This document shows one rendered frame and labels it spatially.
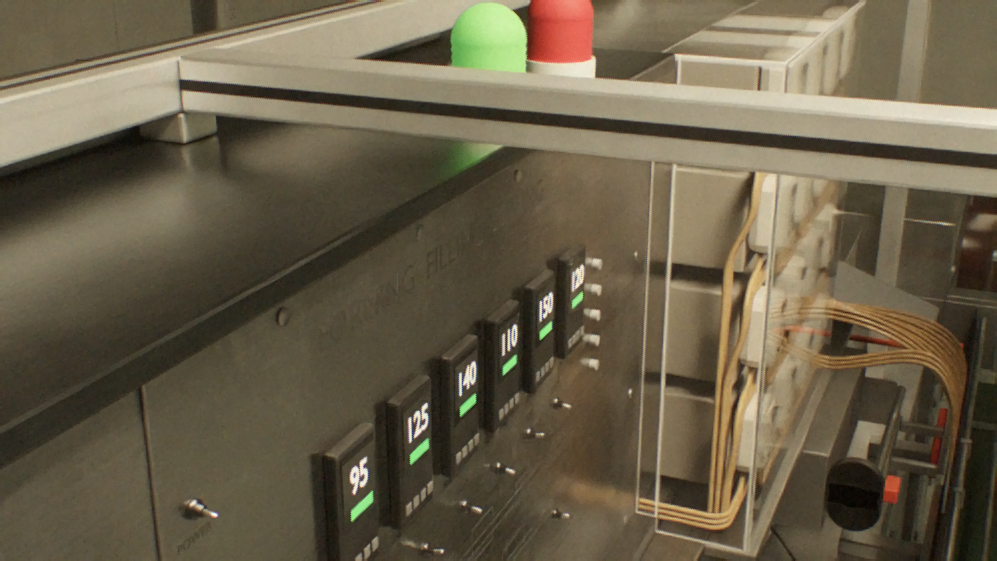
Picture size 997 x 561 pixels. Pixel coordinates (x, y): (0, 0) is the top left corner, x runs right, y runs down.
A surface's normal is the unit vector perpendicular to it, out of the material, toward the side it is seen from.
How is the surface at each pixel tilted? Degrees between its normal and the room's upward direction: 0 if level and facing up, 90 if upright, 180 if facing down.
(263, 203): 0
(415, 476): 90
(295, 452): 90
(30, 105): 90
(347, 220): 0
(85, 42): 90
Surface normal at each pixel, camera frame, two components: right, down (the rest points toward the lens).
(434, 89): -0.40, 0.32
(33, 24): 0.91, 0.14
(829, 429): 0.00, -0.94
